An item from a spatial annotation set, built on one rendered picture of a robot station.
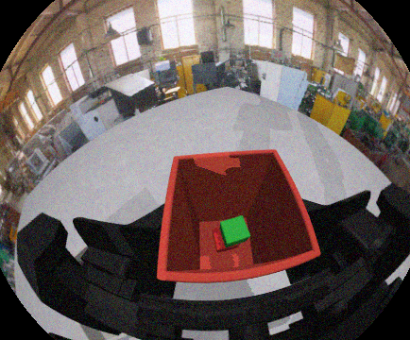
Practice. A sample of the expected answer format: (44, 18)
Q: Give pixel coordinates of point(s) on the dark red square cup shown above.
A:
(206, 189)

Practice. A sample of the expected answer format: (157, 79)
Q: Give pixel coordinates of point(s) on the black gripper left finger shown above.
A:
(139, 241)

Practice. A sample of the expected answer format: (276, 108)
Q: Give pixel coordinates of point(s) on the green block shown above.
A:
(234, 231)

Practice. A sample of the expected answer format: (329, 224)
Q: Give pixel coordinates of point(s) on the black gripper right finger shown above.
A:
(324, 220)

